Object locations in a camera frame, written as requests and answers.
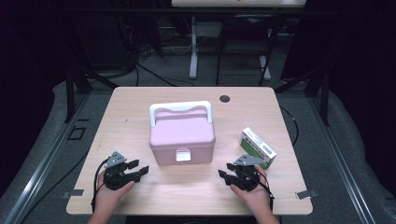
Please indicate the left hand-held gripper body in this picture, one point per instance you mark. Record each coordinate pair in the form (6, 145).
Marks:
(116, 177)

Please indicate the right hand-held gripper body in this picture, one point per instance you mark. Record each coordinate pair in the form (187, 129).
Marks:
(247, 179)

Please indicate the green and white medicine box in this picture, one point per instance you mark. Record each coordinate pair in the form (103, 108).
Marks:
(258, 144)

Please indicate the pink storage box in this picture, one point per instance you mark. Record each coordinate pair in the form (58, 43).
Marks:
(182, 133)

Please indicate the person's right hand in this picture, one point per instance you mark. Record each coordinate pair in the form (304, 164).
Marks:
(257, 199)

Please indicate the person's left hand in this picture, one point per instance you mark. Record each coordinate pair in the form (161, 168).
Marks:
(109, 199)

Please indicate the grey tape strip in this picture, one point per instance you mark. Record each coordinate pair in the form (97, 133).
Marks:
(73, 193)
(306, 194)

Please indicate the short white desk leg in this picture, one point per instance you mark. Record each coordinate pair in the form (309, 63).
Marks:
(265, 68)

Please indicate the long white desk leg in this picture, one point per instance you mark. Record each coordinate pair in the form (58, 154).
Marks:
(193, 49)

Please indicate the white desk top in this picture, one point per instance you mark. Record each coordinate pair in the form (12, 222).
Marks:
(238, 2)

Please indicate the aluminium floor rail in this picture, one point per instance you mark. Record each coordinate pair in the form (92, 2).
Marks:
(339, 158)
(46, 161)

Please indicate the black metal frame strut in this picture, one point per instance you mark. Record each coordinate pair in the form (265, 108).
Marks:
(324, 99)
(70, 93)

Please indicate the black metal chair frame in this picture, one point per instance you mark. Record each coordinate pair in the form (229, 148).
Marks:
(246, 21)

